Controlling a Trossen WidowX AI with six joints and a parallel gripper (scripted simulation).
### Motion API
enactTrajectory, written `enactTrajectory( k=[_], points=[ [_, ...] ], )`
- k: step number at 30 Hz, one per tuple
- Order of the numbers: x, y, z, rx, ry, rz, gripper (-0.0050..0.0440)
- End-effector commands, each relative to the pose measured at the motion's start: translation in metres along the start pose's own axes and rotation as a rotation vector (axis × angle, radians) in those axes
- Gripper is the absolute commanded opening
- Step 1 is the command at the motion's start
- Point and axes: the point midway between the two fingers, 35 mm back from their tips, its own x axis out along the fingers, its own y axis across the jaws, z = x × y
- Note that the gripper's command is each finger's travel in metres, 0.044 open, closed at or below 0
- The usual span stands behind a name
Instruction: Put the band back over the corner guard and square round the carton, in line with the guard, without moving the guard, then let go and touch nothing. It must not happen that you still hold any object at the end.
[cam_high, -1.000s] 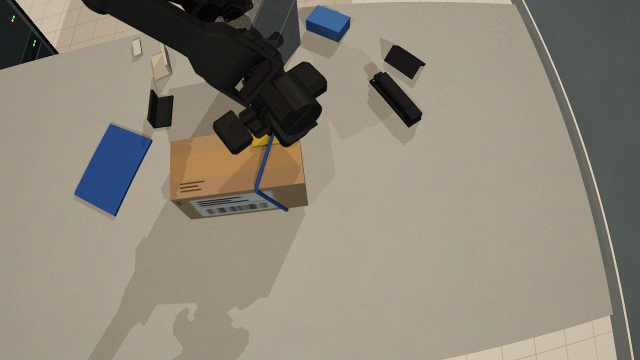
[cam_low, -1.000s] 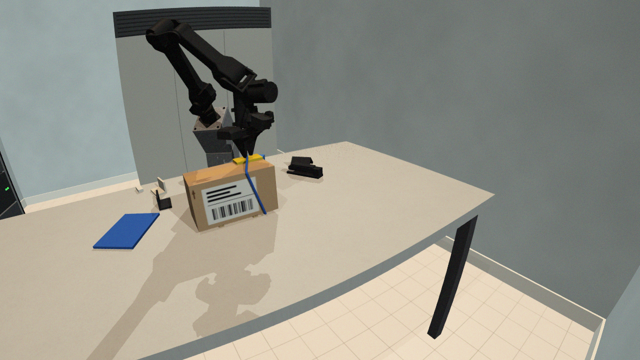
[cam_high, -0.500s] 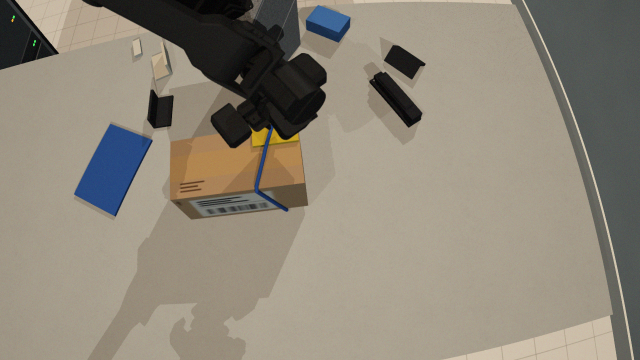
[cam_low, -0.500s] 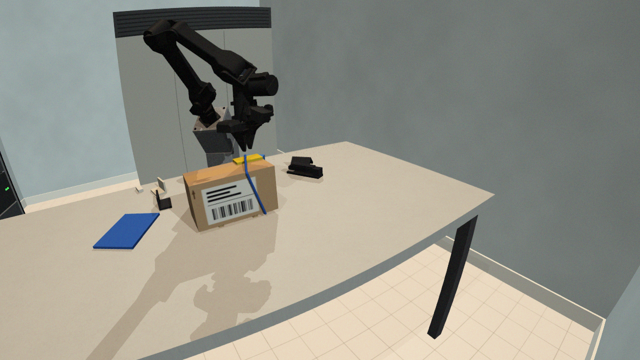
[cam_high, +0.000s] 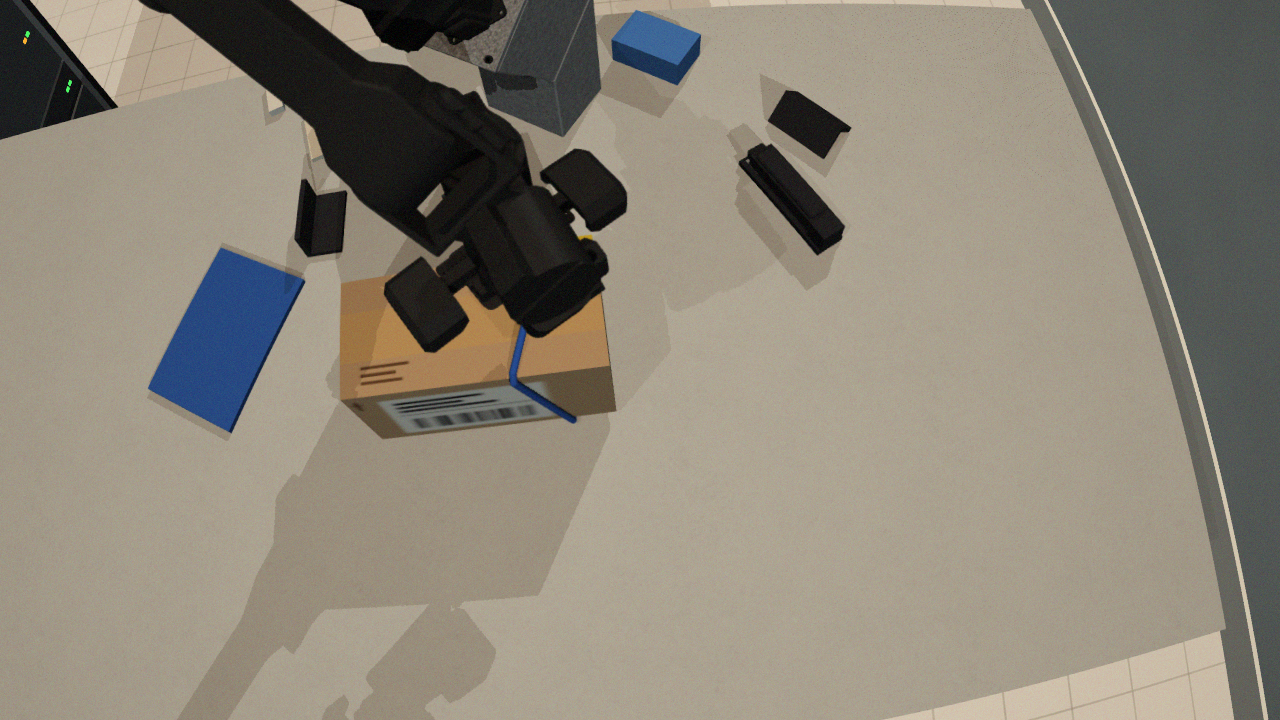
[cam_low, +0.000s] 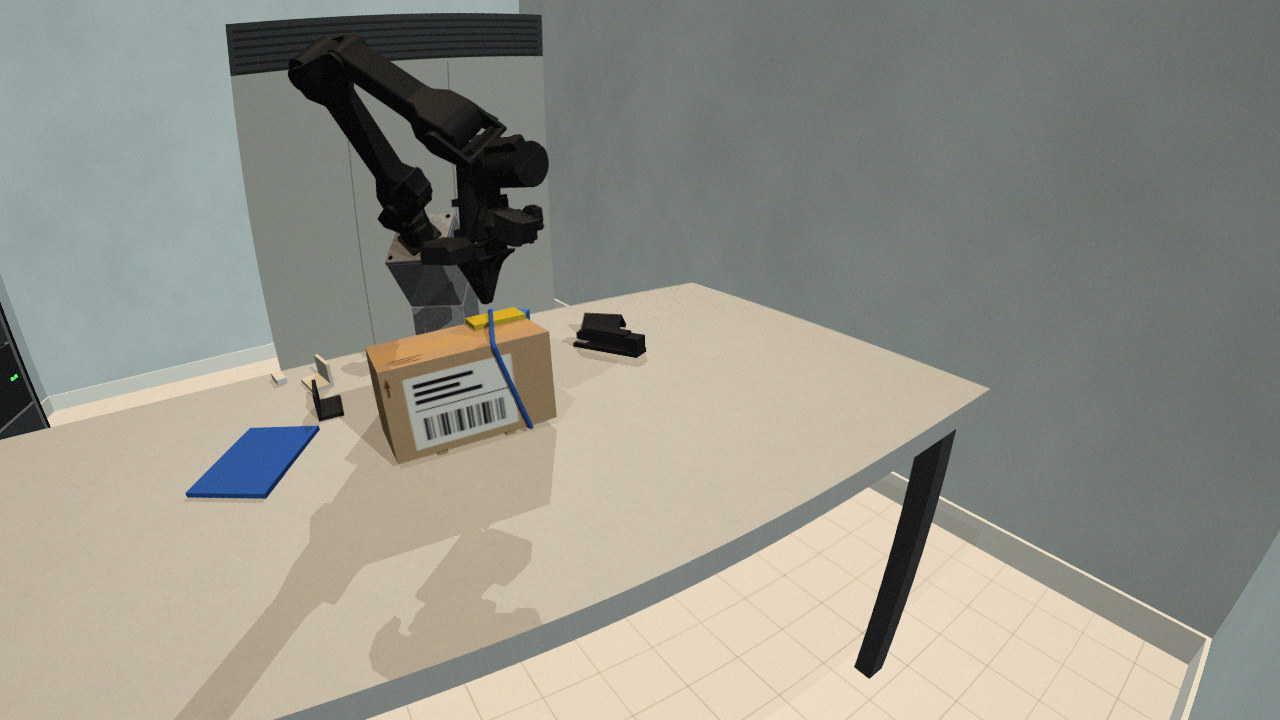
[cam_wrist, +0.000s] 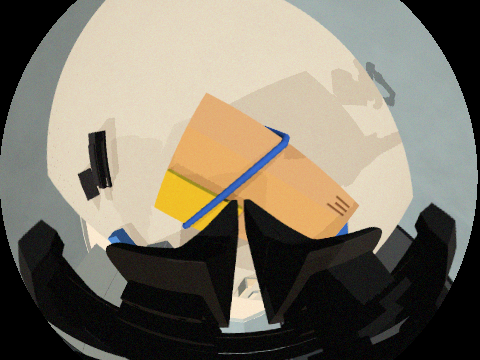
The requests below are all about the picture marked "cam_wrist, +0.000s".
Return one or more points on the yellow flat block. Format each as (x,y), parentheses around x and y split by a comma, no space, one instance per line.
(181,198)

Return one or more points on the blue strap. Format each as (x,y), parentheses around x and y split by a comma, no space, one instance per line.
(245,177)

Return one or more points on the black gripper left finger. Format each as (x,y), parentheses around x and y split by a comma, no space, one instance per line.
(205,265)

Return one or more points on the brown cardboard box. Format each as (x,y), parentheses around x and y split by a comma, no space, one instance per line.
(220,143)

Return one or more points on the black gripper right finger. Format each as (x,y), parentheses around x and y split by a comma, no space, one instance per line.
(284,258)

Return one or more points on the blue rectangular block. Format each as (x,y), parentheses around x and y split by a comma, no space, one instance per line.
(120,236)

